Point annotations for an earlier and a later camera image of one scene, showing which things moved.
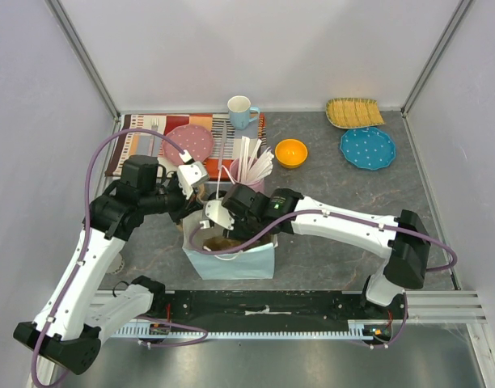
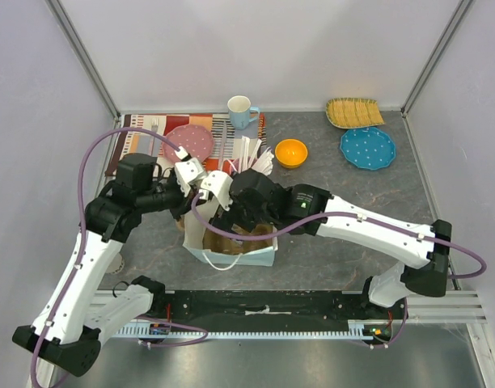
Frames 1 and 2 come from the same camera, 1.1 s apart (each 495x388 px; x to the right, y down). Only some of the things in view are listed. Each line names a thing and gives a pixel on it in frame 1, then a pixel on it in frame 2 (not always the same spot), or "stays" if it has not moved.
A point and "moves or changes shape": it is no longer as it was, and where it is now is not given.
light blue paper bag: [254, 261] moves or changes shape
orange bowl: [290, 153] stays
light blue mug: [239, 107] stays
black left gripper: [186, 206] stays
